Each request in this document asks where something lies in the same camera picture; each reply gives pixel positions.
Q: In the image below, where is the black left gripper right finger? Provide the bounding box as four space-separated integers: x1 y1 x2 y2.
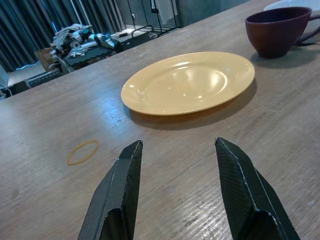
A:
214 136 301 240

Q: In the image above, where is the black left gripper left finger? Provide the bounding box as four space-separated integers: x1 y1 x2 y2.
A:
77 140 144 240

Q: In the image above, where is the yellow round plate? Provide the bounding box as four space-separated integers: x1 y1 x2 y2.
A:
120 51 256 117

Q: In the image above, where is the yellow rubber band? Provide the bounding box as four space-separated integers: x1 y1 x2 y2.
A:
65 139 100 166

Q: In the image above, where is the brown cardboard box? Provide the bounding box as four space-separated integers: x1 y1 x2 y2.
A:
33 47 61 72

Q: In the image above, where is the pile of silver robot parts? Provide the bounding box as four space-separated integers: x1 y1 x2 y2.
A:
51 23 121 58

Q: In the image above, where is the dark purple cup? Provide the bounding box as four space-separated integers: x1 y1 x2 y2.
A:
244 6 320 59

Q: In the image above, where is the black metal rack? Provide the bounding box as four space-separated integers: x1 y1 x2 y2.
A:
124 0 181 41

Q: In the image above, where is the white plate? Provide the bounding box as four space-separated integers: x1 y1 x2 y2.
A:
263 0 320 38

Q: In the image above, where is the white hanging cloth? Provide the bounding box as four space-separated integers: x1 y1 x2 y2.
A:
155 0 179 26

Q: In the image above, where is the dark grey curtain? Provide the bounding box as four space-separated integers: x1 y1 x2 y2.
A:
0 0 129 73

